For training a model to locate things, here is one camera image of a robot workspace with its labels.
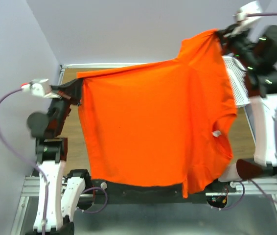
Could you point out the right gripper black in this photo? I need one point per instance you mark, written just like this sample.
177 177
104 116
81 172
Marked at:
226 41

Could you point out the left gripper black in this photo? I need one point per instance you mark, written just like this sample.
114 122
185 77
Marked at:
72 90

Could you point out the orange t shirt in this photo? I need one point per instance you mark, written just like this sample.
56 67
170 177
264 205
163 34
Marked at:
162 123

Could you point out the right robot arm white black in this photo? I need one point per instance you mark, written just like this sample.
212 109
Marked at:
257 60

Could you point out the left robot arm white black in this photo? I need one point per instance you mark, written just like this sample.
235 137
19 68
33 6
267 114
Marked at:
58 198

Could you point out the white perforated plastic basket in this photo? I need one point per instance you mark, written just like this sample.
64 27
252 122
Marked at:
236 74

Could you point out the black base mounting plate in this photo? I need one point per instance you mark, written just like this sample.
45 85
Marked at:
121 194

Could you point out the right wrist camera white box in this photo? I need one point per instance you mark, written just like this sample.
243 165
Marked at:
243 19

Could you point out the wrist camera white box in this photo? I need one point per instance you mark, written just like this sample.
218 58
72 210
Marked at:
243 19
40 88

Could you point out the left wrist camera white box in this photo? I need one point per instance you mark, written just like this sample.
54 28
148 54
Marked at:
40 88

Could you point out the aluminium frame rail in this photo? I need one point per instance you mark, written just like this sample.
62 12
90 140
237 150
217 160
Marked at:
31 186

